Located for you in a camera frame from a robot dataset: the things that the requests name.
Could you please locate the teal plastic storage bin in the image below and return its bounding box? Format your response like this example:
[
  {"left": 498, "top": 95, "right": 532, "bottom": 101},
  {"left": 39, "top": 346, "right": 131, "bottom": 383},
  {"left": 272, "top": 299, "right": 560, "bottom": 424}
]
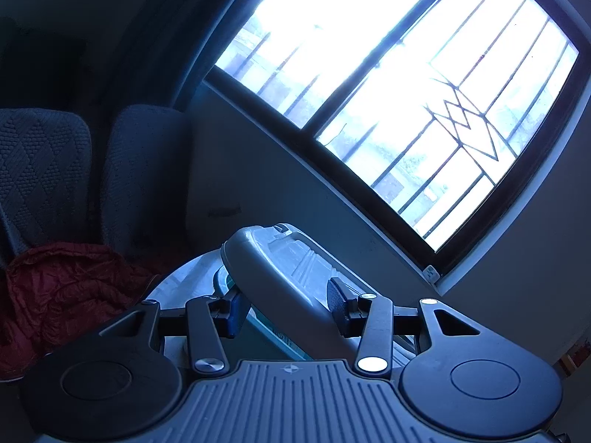
[{"left": 213, "top": 268, "right": 321, "bottom": 361}]

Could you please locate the grey quilted cushion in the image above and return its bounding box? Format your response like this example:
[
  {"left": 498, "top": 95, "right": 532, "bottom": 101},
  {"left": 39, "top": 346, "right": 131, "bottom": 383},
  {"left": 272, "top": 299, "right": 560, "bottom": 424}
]
[
  {"left": 0, "top": 108, "right": 94, "bottom": 261},
  {"left": 99, "top": 104, "right": 195, "bottom": 261}
]

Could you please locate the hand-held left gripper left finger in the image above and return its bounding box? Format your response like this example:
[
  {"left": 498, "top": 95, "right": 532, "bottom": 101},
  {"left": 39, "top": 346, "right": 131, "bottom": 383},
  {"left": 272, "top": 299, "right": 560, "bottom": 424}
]
[{"left": 99, "top": 292, "right": 253, "bottom": 374}]

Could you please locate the grey desktop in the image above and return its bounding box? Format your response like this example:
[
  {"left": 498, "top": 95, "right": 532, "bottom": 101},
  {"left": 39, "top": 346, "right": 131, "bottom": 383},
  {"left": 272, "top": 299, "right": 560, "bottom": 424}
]
[{"left": 141, "top": 249, "right": 421, "bottom": 371}]

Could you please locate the barred window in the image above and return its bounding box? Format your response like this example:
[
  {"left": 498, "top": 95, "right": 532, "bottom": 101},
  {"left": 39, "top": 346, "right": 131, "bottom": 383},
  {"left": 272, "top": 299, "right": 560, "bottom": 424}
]
[{"left": 202, "top": 0, "right": 591, "bottom": 282}]

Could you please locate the grey quilted cushion right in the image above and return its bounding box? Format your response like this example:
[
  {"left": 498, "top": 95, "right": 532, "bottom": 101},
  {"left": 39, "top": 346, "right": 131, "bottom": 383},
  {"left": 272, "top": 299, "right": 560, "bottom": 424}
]
[{"left": 99, "top": 104, "right": 195, "bottom": 261}]

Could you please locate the grey quilted cushion left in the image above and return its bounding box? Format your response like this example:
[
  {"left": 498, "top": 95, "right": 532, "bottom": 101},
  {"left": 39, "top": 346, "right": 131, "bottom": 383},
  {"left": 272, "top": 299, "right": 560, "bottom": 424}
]
[{"left": 0, "top": 108, "right": 94, "bottom": 261}]

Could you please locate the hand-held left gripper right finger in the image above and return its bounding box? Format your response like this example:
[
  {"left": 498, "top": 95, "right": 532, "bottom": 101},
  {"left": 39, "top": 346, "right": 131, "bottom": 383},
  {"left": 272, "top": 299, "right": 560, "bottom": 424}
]
[{"left": 327, "top": 278, "right": 483, "bottom": 377}]

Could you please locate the blue curtain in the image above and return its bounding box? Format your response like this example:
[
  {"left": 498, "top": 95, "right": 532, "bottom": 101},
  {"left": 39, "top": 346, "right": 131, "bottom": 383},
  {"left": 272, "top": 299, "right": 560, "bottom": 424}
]
[{"left": 88, "top": 0, "right": 282, "bottom": 114}]

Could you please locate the white plastic bin lid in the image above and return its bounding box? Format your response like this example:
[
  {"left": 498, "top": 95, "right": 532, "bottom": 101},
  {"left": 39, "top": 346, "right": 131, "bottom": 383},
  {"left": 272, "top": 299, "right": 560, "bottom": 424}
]
[{"left": 221, "top": 224, "right": 419, "bottom": 361}]

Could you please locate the red quilted cloth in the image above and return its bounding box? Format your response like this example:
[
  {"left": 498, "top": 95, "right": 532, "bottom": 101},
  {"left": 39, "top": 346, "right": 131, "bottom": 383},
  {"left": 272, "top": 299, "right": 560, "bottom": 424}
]
[{"left": 0, "top": 242, "right": 163, "bottom": 383}]

